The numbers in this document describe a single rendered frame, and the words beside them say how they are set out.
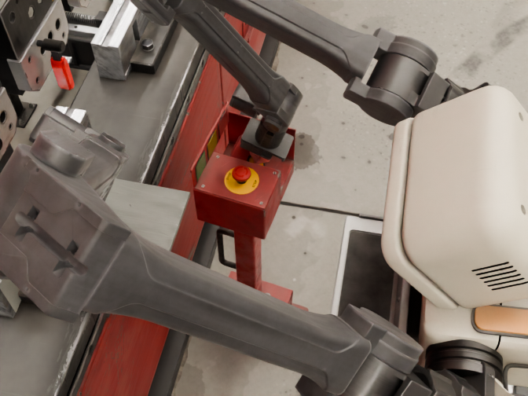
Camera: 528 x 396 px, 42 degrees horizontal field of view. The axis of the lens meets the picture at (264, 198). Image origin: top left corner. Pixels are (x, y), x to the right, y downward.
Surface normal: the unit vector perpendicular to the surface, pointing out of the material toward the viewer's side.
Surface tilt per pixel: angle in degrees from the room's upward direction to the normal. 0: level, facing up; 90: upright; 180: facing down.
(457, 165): 42
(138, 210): 0
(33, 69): 90
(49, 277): 33
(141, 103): 0
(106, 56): 90
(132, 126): 0
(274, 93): 70
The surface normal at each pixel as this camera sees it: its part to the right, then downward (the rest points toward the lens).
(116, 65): -0.22, 0.79
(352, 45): 0.10, -0.13
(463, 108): -0.66, -0.54
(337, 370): 0.52, 0.38
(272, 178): 0.00, -0.58
